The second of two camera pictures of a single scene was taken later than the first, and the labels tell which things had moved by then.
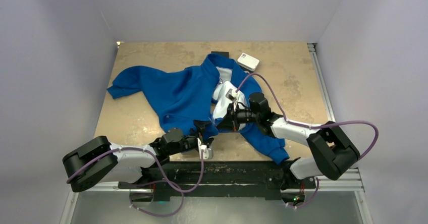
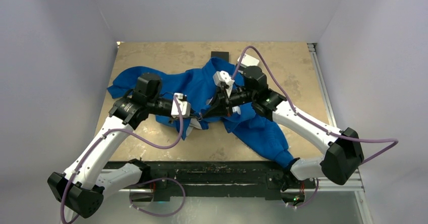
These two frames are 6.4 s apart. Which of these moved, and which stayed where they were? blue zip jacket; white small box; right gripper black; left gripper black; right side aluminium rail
Moved: right gripper black; left gripper black; blue zip jacket
Stayed: right side aluminium rail; white small box
